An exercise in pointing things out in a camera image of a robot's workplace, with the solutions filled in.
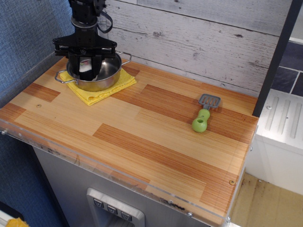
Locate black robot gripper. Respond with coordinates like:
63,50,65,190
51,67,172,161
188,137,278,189
53,28,117,77

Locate plush sushi roll toy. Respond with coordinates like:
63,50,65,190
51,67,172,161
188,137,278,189
79,57,97,81

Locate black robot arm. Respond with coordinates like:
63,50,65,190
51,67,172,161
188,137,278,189
53,0,117,81

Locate stainless steel pot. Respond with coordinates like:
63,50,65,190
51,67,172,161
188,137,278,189
55,52,132,92

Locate yellow folded cloth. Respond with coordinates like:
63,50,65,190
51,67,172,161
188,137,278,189
56,69,137,106

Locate clear acrylic edge guard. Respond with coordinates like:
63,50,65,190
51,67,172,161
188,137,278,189
0,113,257,227

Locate silver cabinet with dispenser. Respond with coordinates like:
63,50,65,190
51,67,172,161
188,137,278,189
31,145,225,227

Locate yellow black object corner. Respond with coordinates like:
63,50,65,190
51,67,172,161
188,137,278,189
0,202,29,227

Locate white grooved side unit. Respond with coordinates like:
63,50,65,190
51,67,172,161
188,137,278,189
246,89,303,194

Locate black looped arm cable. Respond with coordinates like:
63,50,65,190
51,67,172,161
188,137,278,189
96,12,113,34

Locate green handled grey toy spatula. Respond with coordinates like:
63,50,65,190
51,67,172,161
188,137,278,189
192,94,221,133

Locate right black frame post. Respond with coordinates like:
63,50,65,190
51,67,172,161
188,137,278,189
252,0,303,117

